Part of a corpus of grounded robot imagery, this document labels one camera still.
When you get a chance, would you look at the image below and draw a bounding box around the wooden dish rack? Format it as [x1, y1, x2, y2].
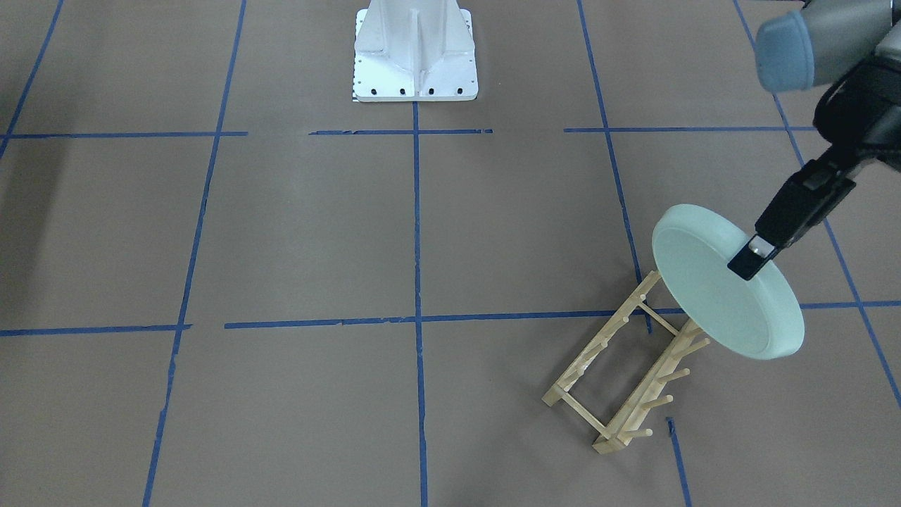
[541, 272, 711, 455]

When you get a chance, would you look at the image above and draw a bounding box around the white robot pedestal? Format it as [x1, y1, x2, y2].
[352, 1, 479, 103]

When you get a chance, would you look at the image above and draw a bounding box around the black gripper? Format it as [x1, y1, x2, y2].
[727, 56, 900, 280]

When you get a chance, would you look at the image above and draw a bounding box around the brown paper table cover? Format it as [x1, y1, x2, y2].
[2, 1, 899, 506]

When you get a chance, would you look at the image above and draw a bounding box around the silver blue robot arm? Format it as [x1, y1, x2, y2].
[728, 1, 900, 280]

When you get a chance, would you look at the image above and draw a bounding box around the pale green plate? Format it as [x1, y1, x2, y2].
[651, 204, 805, 360]

